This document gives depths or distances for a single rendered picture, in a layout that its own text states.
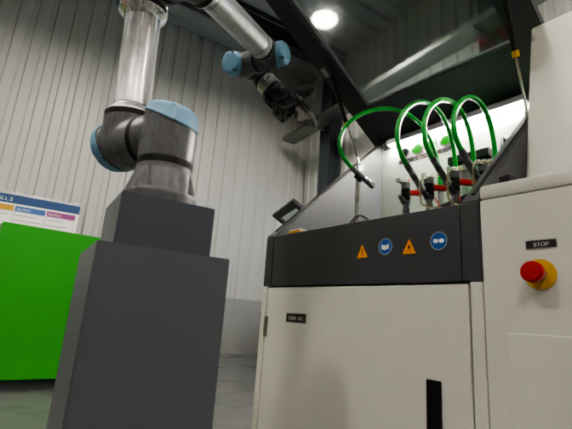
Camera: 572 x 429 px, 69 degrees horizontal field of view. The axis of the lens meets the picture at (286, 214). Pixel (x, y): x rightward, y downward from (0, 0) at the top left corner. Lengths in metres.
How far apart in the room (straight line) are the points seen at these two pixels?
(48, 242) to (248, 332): 4.95
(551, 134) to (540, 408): 0.64
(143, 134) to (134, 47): 0.26
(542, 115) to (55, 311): 3.72
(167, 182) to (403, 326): 0.58
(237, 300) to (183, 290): 7.31
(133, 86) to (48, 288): 3.15
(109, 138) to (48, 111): 6.94
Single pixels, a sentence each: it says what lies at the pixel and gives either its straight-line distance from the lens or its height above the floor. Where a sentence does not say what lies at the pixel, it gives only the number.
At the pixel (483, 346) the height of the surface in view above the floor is 0.67.
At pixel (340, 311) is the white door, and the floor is 0.72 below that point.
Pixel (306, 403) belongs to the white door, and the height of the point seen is 0.49.
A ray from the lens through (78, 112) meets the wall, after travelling 7.94.
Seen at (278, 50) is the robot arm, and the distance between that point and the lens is 1.36.
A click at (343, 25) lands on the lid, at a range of 1.64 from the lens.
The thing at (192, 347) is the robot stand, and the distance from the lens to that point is 0.78.
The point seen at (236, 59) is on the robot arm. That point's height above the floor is 1.49.
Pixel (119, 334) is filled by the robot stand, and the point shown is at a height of 0.65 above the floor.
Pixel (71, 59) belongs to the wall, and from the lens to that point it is 8.33.
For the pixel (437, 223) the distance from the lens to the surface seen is 0.94.
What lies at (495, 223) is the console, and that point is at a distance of 0.88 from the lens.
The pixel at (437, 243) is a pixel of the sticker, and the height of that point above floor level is 0.87.
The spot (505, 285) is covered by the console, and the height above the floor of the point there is 0.78.
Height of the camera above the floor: 0.70
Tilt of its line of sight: 14 degrees up
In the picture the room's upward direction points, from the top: 4 degrees clockwise
